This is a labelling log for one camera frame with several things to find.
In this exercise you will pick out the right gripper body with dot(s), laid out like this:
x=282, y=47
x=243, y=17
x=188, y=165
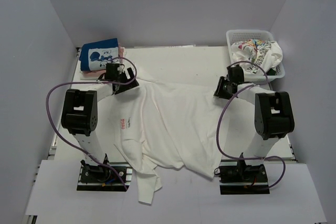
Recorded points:
x=223, y=91

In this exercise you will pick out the dark green t-shirt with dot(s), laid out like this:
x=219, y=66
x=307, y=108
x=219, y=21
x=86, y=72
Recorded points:
x=271, y=72

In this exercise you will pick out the white cartoon print t-shirt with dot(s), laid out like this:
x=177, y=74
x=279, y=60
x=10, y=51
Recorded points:
x=265, y=53

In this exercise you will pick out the white t-shirt red print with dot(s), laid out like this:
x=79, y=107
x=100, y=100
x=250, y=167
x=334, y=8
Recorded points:
x=169, y=125

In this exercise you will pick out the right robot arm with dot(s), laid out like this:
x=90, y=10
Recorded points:
x=273, y=116

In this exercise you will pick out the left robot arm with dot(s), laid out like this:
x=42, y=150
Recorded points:
x=80, y=110

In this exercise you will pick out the folded pink t-shirt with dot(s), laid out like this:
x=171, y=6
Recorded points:
x=92, y=73

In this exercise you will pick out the folded blue t-shirt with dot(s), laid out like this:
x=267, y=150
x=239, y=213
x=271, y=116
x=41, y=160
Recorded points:
x=94, y=56

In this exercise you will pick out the white plastic basket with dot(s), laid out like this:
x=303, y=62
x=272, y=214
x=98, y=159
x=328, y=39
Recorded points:
x=237, y=35

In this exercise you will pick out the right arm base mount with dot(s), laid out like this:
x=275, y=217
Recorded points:
x=242, y=179

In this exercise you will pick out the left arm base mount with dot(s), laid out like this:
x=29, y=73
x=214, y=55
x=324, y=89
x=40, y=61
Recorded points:
x=97, y=178

